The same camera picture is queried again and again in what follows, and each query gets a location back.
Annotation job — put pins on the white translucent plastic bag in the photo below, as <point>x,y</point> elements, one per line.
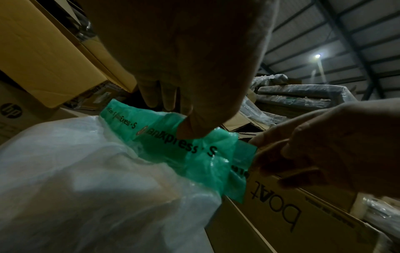
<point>93,187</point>

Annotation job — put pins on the clear plastic-wrapped item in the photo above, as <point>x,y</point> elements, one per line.
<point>379,212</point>

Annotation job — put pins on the cardboard box with round logo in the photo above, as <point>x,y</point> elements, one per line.
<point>22,116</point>

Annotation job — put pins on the ceiling lamp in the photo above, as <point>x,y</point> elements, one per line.
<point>317,56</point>

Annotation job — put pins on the cardboard box with white label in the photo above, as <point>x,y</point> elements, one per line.
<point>97,96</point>

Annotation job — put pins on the cardboard box with handwriting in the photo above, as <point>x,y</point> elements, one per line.
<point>297,222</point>

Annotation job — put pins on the person's left hand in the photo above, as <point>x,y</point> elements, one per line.
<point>187,49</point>

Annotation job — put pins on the person's right hand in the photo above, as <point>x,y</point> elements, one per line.
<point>350,148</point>

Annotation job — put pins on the plastic-wrapped flat stack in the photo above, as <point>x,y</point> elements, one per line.
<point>306,96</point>

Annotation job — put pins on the crumpled clear plastic wrap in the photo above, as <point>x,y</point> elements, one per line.
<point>259,111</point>

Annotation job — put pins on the plastic-wrapped bundle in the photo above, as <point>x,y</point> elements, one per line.
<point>270,78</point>

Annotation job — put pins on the large plain cardboard box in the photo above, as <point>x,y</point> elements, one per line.
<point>47,49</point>

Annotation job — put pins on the green printed plastic bag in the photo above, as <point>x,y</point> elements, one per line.
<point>190,148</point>

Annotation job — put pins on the flattened cardboard pieces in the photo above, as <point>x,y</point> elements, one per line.
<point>243,128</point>

